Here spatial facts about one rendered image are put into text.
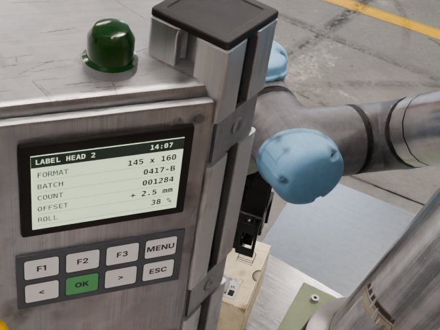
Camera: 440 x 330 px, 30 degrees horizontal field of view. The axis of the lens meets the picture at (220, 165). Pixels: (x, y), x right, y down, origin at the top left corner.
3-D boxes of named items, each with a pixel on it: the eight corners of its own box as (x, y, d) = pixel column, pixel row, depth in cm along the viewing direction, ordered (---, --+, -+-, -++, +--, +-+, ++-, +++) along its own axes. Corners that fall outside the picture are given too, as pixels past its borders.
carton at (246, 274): (124, 306, 110) (127, 268, 105) (158, 247, 119) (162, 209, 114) (236, 346, 107) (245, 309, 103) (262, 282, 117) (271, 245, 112)
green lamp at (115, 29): (76, 53, 39) (76, 10, 37) (129, 48, 40) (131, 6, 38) (88, 84, 37) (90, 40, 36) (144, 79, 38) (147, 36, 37)
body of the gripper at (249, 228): (250, 263, 101) (266, 190, 93) (184, 241, 102) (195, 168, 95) (267, 224, 107) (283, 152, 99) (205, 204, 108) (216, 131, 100)
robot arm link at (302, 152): (386, 143, 81) (332, 80, 88) (289, 153, 76) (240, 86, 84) (362, 202, 86) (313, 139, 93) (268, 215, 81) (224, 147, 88)
